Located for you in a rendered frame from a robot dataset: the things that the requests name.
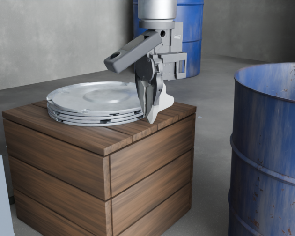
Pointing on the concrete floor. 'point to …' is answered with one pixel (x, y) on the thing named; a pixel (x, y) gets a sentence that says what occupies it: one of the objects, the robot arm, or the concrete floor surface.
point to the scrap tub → (268, 151)
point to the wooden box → (100, 172)
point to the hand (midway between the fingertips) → (147, 117)
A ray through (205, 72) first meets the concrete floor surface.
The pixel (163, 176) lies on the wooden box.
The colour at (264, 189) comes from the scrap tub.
